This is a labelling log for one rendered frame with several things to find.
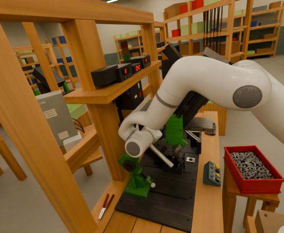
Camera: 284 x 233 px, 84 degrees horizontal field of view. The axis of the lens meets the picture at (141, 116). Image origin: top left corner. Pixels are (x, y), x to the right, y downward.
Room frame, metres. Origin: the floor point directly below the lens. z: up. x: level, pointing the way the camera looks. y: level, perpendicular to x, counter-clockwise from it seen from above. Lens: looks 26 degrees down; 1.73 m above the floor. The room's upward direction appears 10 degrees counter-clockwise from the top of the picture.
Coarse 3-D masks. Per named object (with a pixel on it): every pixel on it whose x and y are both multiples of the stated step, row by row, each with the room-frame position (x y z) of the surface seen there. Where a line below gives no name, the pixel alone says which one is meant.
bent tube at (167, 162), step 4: (152, 144) 0.80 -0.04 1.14; (152, 148) 0.78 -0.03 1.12; (156, 148) 0.79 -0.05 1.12; (156, 152) 0.77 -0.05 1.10; (160, 152) 0.77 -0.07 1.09; (160, 156) 0.75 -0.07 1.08; (164, 156) 0.75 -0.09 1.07; (164, 160) 0.74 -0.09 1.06; (168, 160) 0.73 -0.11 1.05; (168, 164) 0.72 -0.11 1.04; (172, 164) 0.72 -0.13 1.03
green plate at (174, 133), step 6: (174, 114) 0.90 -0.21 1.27; (168, 120) 0.90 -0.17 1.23; (174, 120) 0.89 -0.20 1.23; (180, 120) 0.87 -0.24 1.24; (174, 126) 0.88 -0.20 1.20; (180, 126) 0.86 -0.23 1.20; (168, 132) 0.88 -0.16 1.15; (174, 132) 0.87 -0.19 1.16; (180, 132) 0.85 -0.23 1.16; (168, 138) 0.88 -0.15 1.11; (174, 138) 0.86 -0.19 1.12; (180, 138) 0.84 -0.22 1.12; (174, 144) 0.85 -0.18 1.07
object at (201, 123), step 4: (192, 120) 1.02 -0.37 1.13; (196, 120) 1.01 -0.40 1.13; (200, 120) 1.00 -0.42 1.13; (204, 120) 0.99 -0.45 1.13; (208, 120) 0.98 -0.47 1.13; (212, 120) 0.97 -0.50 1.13; (188, 124) 0.97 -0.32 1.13; (192, 124) 0.97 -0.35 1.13; (196, 124) 0.96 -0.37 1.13; (200, 124) 0.95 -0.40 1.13; (204, 124) 0.94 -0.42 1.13; (208, 124) 0.93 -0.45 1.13; (212, 124) 0.92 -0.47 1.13; (164, 128) 1.02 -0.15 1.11; (184, 128) 0.95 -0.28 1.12; (188, 128) 0.94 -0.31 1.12; (192, 128) 0.93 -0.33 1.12; (196, 128) 0.92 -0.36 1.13; (200, 128) 0.90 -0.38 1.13; (204, 128) 0.89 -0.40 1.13; (208, 128) 0.88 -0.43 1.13; (212, 128) 0.88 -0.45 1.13
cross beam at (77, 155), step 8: (144, 88) 1.59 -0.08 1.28; (144, 96) 1.53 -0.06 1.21; (128, 112) 1.20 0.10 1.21; (88, 136) 0.80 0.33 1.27; (96, 136) 0.82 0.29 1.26; (80, 144) 0.73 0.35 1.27; (88, 144) 0.75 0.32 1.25; (96, 144) 0.80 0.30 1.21; (72, 152) 0.67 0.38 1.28; (80, 152) 0.69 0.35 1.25; (88, 152) 0.73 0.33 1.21; (72, 160) 0.64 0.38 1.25; (80, 160) 0.68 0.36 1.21; (72, 168) 0.62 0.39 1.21
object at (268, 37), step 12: (240, 12) 8.01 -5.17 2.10; (252, 12) 7.79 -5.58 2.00; (240, 24) 8.31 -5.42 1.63; (252, 24) 7.82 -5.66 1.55; (264, 24) 7.64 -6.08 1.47; (276, 24) 7.40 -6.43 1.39; (240, 36) 7.93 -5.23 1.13; (264, 36) 7.64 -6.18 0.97; (276, 36) 7.44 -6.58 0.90; (264, 48) 7.73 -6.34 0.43; (276, 48) 7.36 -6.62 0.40
